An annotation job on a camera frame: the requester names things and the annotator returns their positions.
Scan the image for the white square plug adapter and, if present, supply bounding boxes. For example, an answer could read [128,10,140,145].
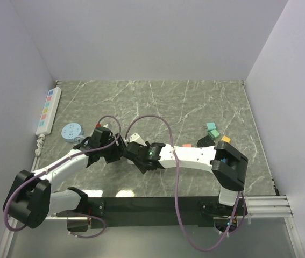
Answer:
[129,133,146,146]

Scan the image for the black cube socket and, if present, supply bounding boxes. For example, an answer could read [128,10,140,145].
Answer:
[196,135,216,148]

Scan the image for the long white power strip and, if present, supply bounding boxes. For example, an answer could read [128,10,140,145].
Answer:
[34,86,62,156]

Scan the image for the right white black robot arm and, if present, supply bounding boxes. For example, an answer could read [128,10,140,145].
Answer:
[123,141,249,214]

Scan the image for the aluminium rail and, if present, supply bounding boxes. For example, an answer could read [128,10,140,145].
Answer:
[41,196,294,220]

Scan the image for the yellow usb charger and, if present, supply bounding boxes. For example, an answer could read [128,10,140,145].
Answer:
[221,135,231,143]

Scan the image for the round blue power hub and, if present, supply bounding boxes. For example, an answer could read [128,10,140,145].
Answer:
[61,123,85,144]

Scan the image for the black mounting base bar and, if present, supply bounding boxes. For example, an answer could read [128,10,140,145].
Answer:
[56,196,249,232]

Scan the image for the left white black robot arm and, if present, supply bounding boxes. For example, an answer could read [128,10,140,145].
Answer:
[3,131,125,232]

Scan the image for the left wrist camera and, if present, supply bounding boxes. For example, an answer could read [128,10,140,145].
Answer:
[89,126,113,148]

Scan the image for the green charger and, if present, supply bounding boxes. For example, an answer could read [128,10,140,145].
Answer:
[208,129,220,139]

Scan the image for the teal charger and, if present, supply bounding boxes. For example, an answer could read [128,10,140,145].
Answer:
[206,122,216,131]

